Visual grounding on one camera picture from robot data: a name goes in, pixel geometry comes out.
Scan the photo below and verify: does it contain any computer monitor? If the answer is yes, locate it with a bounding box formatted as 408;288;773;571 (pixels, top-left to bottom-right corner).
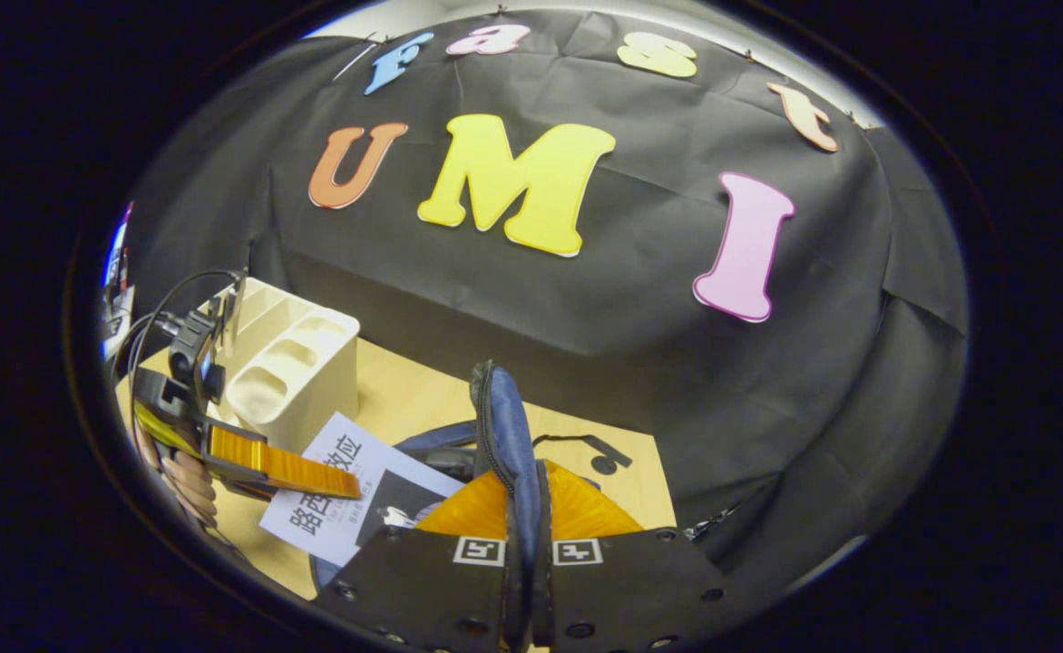
101;201;135;309

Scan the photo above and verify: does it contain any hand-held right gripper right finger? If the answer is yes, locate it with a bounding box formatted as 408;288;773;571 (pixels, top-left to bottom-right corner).
531;458;741;653

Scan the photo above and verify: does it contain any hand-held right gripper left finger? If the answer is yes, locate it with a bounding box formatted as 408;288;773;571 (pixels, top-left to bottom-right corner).
314;458;522;653

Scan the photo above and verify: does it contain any blue schoolbag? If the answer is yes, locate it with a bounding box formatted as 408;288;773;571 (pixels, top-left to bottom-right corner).
309;361;634;590

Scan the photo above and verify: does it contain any grey-purple book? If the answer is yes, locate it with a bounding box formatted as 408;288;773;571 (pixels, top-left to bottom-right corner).
259;413;466;568

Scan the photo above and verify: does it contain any cream plastic bookshelf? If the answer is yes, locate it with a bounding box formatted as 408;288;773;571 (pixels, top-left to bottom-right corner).
214;277;362;454

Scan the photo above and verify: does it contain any black backdrop cloth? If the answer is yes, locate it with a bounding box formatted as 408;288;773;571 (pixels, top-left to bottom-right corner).
114;9;970;581

